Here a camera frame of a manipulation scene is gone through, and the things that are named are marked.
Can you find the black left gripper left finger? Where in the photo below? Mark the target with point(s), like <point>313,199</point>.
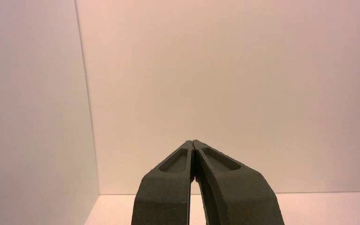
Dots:
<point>164,192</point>

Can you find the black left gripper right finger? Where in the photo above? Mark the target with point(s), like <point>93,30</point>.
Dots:
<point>236,195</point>

